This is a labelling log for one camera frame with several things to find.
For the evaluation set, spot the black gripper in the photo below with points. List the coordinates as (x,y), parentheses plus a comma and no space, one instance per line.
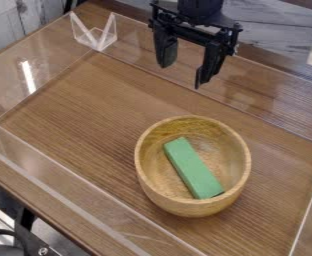
(196,21)

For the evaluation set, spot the brown wooden bowl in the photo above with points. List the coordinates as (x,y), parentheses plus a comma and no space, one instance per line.
(223,151)

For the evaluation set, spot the black metal table leg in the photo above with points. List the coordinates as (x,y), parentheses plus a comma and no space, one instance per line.
(35,247)

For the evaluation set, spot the green rectangular block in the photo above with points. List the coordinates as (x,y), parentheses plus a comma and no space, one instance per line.
(194,172)

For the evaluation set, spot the clear acrylic corner bracket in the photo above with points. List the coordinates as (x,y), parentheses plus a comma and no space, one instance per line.
(96,38)

